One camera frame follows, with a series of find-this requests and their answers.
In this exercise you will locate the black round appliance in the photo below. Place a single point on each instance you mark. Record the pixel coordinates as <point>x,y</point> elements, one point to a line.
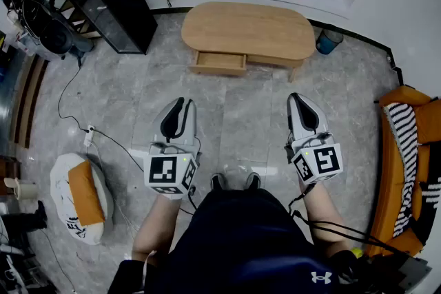
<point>51,31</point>

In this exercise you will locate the dark wooden cabinet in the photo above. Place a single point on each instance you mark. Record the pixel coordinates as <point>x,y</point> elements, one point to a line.
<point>7,172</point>

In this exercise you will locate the person's left shoe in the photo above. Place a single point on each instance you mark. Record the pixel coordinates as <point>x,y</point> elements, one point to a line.
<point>217,180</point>

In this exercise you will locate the white power strip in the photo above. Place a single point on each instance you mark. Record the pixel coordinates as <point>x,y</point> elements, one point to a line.
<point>89,136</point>

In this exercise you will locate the person's right shoe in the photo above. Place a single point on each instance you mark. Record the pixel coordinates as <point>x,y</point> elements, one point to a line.
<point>253,180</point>

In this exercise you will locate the grey metal box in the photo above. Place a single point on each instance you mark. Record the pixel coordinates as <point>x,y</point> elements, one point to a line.
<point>415,272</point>

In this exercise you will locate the white floor cushion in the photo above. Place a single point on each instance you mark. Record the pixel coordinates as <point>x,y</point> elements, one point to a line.
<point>63,206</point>

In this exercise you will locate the person's left forearm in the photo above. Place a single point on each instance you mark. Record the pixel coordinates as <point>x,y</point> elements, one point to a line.
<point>155,227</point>

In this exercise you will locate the person's right forearm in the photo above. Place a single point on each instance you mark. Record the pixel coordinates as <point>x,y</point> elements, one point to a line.
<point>324,213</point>

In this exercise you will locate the orange sofa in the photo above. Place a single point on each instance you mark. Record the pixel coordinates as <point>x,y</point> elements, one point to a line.
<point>386,182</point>

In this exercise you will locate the black glass cabinet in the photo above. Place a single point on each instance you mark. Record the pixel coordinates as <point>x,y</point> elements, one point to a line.
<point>117,3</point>

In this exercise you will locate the wooden drawer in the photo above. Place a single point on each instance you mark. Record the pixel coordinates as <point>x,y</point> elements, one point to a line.
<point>218,62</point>

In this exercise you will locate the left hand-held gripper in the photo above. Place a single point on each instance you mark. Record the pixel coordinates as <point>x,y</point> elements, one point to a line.
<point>162,170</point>

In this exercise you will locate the blue waste bin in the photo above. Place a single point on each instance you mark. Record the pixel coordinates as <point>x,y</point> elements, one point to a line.
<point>327,43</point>

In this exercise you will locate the black and white striped blanket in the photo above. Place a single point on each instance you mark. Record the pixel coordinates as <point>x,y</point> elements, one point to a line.
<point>404,155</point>

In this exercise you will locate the person's navy shirt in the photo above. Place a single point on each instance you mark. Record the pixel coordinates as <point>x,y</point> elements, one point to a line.
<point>241,244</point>

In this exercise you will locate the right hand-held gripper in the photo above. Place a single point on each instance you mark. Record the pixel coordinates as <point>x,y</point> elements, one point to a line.
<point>325,160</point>

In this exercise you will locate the wooden coffee table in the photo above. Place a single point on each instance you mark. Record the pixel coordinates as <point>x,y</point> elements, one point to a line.
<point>248,27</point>

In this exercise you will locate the orange pillow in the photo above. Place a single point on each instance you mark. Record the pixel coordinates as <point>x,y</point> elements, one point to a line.
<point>86,194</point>

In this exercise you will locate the person's shoe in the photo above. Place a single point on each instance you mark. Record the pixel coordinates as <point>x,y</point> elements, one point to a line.
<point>217,180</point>
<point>253,180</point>

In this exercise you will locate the black cushion with white stripes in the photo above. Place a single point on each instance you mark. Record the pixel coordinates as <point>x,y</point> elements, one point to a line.
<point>430,196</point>

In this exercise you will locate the wooden shelf rack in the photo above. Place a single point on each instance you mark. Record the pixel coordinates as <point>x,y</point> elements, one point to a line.
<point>79,22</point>

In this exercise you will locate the cream cylindrical container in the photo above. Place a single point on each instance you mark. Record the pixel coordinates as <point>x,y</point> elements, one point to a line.
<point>22,188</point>

